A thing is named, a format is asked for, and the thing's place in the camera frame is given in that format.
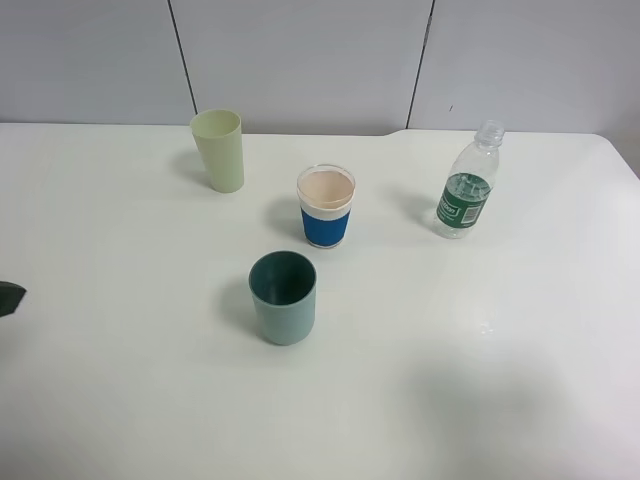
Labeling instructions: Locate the teal green plastic cup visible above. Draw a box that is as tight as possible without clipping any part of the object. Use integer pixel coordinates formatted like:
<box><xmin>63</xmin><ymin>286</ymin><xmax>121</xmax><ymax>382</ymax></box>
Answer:
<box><xmin>248</xmin><ymin>250</ymin><xmax>317</xmax><ymax>346</ymax></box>

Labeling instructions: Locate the light green tall plastic cup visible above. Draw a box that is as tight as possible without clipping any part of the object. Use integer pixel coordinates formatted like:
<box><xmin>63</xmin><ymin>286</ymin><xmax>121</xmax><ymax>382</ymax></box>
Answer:
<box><xmin>190</xmin><ymin>110</ymin><xmax>244</xmax><ymax>193</ymax></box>

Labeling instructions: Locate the clear water bottle green label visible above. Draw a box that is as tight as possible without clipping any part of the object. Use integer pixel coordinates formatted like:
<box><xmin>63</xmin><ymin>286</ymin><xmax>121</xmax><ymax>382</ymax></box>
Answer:
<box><xmin>434</xmin><ymin>120</ymin><xmax>505</xmax><ymax>239</ymax></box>

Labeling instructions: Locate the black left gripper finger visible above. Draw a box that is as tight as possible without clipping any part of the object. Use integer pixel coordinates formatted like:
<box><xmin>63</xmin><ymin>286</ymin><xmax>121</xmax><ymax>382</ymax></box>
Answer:
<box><xmin>0</xmin><ymin>281</ymin><xmax>27</xmax><ymax>317</ymax></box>

